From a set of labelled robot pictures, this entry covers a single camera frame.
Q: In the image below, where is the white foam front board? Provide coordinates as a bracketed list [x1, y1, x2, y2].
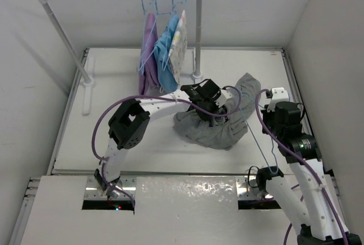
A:
[19, 176, 289, 244]

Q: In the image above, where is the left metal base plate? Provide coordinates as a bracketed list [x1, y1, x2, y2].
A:
[84, 177, 137, 201]

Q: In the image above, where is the metal base plate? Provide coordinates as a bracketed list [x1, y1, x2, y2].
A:
[84, 177, 137, 201]
[235, 176, 274, 201]

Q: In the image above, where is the light blue wire hanger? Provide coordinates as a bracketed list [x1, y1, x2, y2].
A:
[223, 85, 279, 174]

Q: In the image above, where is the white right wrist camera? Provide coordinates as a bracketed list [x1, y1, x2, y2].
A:
[266, 87, 290, 112]

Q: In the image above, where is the blue garment on hanger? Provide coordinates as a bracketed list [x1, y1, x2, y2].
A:
[154, 14, 179, 93]

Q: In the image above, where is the purple garment on hanger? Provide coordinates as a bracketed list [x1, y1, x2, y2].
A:
[138, 13, 160, 95]

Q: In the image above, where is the purple cable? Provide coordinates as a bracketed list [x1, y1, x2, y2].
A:
[255, 88, 352, 245]
[91, 85, 243, 209]

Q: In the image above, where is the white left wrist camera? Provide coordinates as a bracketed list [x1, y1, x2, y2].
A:
[216, 89, 234, 107]

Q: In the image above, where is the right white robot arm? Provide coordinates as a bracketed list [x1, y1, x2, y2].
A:
[256, 101, 362, 244]

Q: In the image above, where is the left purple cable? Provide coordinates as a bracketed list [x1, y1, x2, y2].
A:
[91, 85, 243, 209]

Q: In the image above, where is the white patterned garment on hanger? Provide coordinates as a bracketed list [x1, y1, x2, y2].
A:
[168, 10, 188, 84]

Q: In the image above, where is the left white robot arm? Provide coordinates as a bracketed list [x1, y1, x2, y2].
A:
[94, 79, 233, 193]

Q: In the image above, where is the grey t shirt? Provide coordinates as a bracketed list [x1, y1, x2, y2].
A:
[173, 73, 261, 150]

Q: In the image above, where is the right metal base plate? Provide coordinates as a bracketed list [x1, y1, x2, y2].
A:
[235, 176, 274, 201]

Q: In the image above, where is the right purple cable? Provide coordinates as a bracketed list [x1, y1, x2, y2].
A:
[255, 88, 352, 245]

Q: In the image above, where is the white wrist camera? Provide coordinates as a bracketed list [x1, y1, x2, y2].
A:
[266, 87, 290, 112]
[216, 89, 234, 107]

